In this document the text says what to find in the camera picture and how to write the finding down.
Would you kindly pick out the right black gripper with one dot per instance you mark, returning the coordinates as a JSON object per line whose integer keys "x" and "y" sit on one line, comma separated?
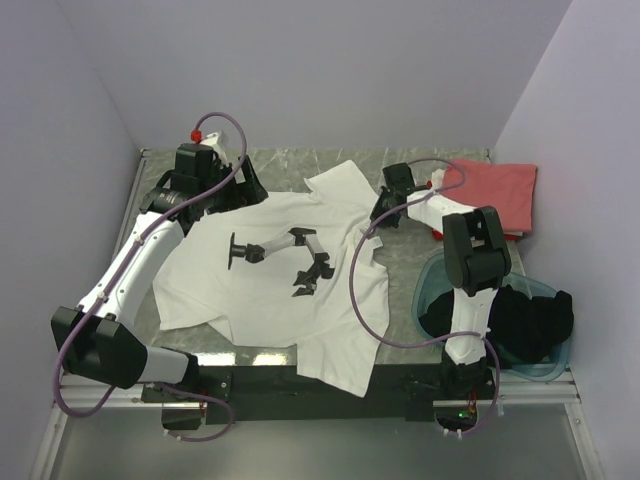
{"x": 377, "y": 210}

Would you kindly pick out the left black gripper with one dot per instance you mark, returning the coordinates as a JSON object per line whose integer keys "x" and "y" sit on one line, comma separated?
{"x": 250, "y": 191}

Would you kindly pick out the white printed t-shirt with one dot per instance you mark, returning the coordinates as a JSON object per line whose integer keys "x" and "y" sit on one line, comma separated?
{"x": 336, "y": 329}

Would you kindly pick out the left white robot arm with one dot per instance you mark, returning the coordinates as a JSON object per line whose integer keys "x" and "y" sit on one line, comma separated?
{"x": 95, "y": 339}

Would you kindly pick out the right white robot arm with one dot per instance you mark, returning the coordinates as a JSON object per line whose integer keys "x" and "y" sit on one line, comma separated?
{"x": 476, "y": 260}

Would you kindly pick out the folded red t-shirt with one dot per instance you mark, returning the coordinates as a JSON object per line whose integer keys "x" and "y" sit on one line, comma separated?
{"x": 439, "y": 236}

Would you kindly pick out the teal plastic basket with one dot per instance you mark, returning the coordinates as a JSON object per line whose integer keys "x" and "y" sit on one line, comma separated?
{"x": 432, "y": 307}

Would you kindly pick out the folded pink t-shirt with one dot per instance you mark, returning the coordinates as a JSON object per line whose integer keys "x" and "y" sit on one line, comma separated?
{"x": 509, "y": 188}

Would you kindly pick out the black t-shirt in basket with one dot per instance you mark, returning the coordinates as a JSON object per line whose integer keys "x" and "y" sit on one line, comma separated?
{"x": 525, "y": 330}

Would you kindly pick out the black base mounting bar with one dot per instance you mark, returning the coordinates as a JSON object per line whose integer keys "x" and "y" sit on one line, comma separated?
{"x": 264, "y": 393}

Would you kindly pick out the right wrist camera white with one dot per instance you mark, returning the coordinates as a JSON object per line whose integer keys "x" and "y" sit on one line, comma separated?
{"x": 436, "y": 179}

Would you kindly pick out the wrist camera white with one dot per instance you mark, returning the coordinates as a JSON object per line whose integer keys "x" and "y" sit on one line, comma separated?
{"x": 436, "y": 179}
{"x": 212, "y": 140}

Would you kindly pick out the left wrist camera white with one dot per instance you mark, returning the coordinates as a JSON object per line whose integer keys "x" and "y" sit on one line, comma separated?
{"x": 212, "y": 140}

